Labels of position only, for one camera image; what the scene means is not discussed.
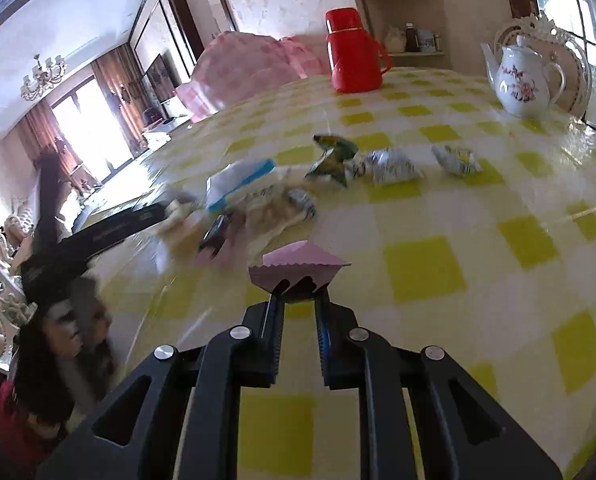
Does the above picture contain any white ornate chair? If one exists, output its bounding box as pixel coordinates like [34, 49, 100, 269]
[492, 14, 592, 116]

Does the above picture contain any dark snack packet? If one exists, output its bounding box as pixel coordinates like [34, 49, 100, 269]
[198, 214, 233, 256]

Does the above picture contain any white floral teapot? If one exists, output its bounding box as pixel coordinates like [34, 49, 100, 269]
[480, 35, 566, 121]

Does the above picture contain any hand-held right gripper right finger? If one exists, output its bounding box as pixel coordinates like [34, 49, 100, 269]
[314, 287, 563, 480]

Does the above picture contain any dark framed window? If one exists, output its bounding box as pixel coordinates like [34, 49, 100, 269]
[528, 0, 596, 138]

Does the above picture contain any person's left hand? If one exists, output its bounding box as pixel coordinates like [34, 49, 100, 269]
[58, 290, 119, 361]

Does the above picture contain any green yellow snack packet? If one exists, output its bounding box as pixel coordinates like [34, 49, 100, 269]
[305, 146, 359, 187]

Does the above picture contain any white beige snack packet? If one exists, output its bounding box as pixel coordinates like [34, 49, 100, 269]
[238, 185, 309, 241]

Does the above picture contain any brown door frame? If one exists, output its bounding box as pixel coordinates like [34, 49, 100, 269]
[165, 0, 239, 68]

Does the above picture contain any white television cabinet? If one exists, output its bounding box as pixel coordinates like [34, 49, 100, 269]
[142, 107, 196, 151]

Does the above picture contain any person's red garment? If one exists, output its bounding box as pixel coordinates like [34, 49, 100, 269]
[0, 380, 54, 480]

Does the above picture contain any white blue patterned snack packet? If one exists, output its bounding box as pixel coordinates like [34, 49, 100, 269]
[354, 147, 425, 187]

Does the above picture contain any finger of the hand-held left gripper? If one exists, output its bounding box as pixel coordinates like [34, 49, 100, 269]
[75, 202, 179, 261]
[34, 154, 64, 261]

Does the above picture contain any crystal chandelier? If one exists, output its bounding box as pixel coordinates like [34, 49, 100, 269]
[20, 53, 69, 101]

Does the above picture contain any clear blue-edged snack packet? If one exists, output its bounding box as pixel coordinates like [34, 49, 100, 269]
[205, 158, 279, 213]

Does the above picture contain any brown curtain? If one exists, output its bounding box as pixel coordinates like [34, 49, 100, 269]
[18, 100, 84, 176]
[90, 42, 149, 158]

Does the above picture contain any flat screen television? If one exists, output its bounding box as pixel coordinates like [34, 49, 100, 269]
[145, 52, 171, 103]

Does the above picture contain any glass balcony door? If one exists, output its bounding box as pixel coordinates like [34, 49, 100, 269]
[50, 80, 131, 181]

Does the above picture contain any pink checkered cloth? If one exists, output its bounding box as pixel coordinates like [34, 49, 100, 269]
[174, 31, 331, 123]

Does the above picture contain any red thermos flask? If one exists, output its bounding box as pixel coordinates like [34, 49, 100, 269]
[325, 7, 393, 94]

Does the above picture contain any white yellow snack packet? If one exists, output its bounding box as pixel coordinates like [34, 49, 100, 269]
[431, 144, 482, 177]

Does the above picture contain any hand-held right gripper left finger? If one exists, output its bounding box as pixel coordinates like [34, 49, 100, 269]
[37, 282, 285, 480]

